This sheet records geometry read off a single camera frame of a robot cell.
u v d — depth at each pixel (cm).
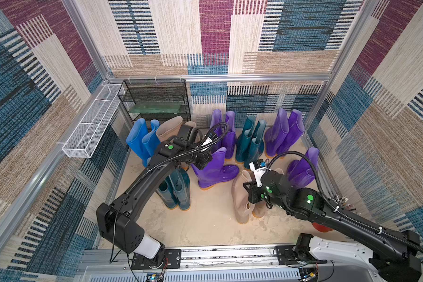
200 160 66
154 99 108
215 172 87
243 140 86
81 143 92
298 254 65
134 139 82
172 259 73
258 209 79
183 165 65
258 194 61
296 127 85
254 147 83
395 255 39
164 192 66
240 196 69
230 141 88
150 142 79
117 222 40
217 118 94
